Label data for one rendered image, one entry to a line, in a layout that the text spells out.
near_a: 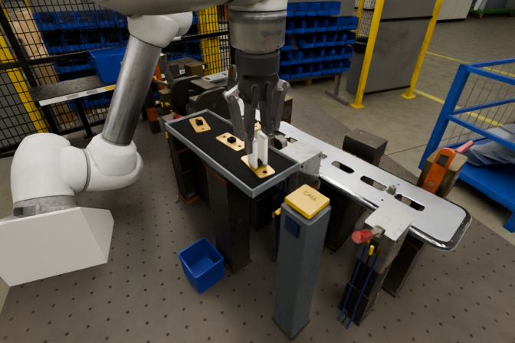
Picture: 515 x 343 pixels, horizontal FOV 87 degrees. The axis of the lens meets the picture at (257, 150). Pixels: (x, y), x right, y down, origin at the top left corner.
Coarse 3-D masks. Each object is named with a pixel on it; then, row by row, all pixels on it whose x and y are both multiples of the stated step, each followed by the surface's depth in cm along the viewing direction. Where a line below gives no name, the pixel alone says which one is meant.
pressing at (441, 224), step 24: (288, 144) 96; (312, 144) 96; (336, 168) 84; (360, 168) 84; (360, 192) 75; (384, 192) 75; (408, 192) 75; (432, 192) 75; (432, 216) 67; (456, 216) 67; (432, 240) 61; (456, 240) 62
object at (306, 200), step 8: (296, 192) 51; (304, 192) 51; (312, 192) 51; (288, 200) 49; (296, 200) 49; (304, 200) 49; (312, 200) 49; (320, 200) 49; (328, 200) 49; (296, 208) 48; (304, 208) 48; (312, 208) 48; (320, 208) 48; (304, 216) 48; (312, 216) 47
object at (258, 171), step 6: (246, 156) 61; (246, 162) 59; (258, 162) 57; (252, 168) 57; (258, 168) 57; (264, 168) 57; (270, 168) 57; (258, 174) 55; (264, 174) 55; (270, 174) 55
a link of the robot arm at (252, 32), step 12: (228, 12) 41; (240, 12) 39; (252, 12) 38; (264, 12) 38; (276, 12) 39; (240, 24) 40; (252, 24) 39; (264, 24) 39; (276, 24) 40; (240, 36) 40; (252, 36) 40; (264, 36) 40; (276, 36) 41; (240, 48) 42; (252, 48) 41; (264, 48) 41; (276, 48) 42
